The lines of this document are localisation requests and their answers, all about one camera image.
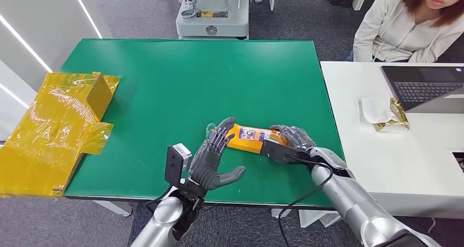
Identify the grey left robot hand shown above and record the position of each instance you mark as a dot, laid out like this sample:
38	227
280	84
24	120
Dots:
204	169

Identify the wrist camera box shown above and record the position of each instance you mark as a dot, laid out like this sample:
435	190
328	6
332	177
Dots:
281	153
175	162

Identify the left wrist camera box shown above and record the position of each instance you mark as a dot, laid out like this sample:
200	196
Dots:
175	162

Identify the dark grey laptop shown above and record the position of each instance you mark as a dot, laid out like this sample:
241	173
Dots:
417	82

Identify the person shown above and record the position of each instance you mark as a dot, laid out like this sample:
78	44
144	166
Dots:
391	27

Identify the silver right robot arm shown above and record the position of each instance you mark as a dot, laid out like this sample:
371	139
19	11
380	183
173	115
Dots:
351	201

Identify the yellow taped cardboard box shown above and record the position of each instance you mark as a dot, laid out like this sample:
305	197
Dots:
47	136

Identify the orange plastic bottle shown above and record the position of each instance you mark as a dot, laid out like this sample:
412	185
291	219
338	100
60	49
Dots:
246	142

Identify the grey machine base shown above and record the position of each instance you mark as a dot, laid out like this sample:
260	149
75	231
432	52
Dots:
214	24

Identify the white desk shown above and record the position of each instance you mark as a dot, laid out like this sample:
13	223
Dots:
398	165

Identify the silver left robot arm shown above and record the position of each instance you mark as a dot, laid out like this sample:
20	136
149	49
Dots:
163	220

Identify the green table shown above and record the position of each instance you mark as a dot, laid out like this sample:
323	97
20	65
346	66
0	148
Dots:
203	82

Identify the white tissue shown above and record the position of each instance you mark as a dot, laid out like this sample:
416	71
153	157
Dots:
375	109

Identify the gold foil wrapper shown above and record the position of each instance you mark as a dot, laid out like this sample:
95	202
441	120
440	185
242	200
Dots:
400	116

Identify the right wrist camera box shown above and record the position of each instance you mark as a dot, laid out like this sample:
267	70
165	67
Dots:
281	153

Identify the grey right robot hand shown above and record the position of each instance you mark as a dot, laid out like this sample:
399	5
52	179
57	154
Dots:
299	138

